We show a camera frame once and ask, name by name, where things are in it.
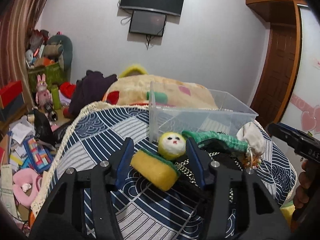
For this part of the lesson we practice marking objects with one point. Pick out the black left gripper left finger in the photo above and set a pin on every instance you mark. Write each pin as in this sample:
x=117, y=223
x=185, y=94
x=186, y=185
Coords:
x=63, y=214

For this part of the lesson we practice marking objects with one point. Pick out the red plush item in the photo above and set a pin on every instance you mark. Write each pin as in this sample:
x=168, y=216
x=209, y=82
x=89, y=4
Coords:
x=67, y=89

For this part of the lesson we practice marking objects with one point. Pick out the black gold patterned bag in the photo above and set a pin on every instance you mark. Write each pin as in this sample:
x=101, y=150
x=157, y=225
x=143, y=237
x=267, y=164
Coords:
x=220, y=162

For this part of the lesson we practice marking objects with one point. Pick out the dark purple clothing pile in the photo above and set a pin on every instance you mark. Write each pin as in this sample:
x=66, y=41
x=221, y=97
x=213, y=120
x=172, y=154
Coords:
x=89, y=89

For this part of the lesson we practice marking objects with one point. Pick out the grey green plush toy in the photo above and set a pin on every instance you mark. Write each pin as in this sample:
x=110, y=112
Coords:
x=60, y=49

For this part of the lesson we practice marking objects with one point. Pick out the green knitted sleeve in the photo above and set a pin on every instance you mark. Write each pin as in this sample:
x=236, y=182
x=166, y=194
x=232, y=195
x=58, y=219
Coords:
x=223, y=140

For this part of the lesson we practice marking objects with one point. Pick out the green storage box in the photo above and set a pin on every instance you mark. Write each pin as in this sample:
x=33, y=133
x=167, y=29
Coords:
x=54, y=76

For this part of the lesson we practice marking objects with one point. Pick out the black plastic bag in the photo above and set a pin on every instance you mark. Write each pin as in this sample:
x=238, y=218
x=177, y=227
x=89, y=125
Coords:
x=43, y=132

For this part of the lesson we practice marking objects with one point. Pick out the yellow green sponge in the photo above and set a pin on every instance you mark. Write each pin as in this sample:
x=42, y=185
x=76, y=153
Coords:
x=161, y=173

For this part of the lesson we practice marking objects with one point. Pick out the green bottle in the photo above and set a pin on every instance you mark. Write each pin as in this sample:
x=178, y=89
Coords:
x=55, y=97

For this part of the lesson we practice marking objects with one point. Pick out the pink plush toy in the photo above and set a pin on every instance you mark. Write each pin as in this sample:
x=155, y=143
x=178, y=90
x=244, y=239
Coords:
x=26, y=186

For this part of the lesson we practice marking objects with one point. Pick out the pink rabbit doll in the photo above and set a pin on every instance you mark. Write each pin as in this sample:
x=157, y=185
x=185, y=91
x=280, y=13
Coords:
x=43, y=95

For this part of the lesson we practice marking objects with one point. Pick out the small black wall monitor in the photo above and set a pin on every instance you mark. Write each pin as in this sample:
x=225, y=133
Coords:
x=147, y=23

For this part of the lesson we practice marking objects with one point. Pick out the beige colourful patch blanket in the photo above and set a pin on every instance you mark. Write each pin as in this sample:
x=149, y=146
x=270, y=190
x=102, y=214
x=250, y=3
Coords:
x=137, y=89

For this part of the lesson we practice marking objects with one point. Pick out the striped brown curtain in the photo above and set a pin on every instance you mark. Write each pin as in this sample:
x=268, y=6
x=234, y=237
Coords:
x=18, y=17

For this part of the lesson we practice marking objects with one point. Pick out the colourful striped pencil case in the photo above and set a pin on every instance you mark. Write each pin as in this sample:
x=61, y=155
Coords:
x=38, y=157

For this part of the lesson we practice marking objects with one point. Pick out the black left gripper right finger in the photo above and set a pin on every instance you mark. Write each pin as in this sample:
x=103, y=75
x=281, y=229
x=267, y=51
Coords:
x=257, y=213

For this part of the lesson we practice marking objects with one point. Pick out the yellow white felt face ball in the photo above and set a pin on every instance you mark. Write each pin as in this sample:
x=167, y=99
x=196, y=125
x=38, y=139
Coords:
x=171, y=145

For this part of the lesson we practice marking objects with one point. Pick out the red box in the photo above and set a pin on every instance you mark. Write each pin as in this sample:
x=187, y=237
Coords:
x=10, y=92

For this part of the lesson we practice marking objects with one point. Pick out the clear plastic storage box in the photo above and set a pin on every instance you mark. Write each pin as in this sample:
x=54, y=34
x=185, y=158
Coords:
x=230, y=116

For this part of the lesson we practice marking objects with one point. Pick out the white drawstring pouch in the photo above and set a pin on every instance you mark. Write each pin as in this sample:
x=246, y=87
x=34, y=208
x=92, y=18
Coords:
x=251, y=134

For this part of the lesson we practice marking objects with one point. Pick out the person's right hand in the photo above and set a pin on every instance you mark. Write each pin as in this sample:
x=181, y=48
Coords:
x=305, y=179

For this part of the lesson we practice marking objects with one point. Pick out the colourful floral scrunchie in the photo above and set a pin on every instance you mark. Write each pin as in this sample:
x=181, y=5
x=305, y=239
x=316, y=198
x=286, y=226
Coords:
x=251, y=161

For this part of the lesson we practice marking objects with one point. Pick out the brown wooden door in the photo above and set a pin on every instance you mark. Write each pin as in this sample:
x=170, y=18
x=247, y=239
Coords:
x=270, y=98

